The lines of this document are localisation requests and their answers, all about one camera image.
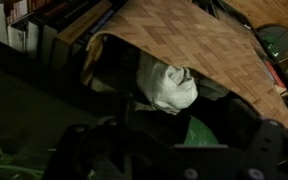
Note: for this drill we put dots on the woven storage box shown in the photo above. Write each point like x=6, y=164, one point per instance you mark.
x=181, y=34

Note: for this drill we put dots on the white plush toy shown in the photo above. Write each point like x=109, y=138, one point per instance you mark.
x=167, y=88

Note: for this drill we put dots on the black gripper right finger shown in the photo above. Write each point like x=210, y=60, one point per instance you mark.
x=263, y=154

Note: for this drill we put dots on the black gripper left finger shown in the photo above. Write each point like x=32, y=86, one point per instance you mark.
x=134, y=154

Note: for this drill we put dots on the round dark floor device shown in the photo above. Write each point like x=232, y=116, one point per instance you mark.
x=275, y=39

